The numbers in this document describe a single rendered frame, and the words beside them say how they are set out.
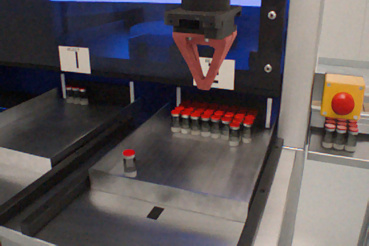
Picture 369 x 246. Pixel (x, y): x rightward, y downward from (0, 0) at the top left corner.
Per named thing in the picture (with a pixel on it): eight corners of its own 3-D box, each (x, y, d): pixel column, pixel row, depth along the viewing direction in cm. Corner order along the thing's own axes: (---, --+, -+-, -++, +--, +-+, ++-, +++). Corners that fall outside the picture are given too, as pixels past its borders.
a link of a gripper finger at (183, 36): (239, 81, 49) (243, 10, 45) (225, 99, 43) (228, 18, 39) (192, 75, 51) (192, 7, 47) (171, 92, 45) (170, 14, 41)
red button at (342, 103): (329, 108, 67) (333, 88, 66) (352, 111, 66) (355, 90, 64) (329, 115, 64) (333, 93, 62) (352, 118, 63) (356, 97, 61)
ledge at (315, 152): (310, 132, 84) (311, 124, 84) (368, 140, 80) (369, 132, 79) (306, 159, 72) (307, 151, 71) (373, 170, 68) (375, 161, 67)
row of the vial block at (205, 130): (173, 128, 82) (172, 109, 80) (252, 140, 76) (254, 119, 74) (169, 132, 80) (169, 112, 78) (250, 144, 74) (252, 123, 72)
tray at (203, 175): (169, 115, 89) (168, 101, 88) (276, 130, 81) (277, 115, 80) (90, 187, 59) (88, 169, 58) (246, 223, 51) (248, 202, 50)
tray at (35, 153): (59, 98, 101) (58, 86, 100) (141, 110, 92) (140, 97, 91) (-46, 150, 71) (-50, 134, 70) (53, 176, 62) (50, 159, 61)
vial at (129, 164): (127, 171, 64) (126, 150, 63) (138, 173, 63) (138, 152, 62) (121, 177, 62) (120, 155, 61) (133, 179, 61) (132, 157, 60)
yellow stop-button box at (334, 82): (320, 104, 74) (325, 70, 71) (357, 108, 71) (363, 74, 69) (319, 117, 67) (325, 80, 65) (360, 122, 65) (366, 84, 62)
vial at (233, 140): (229, 141, 75) (230, 121, 74) (240, 142, 75) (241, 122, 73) (227, 146, 73) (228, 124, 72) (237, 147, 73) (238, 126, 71)
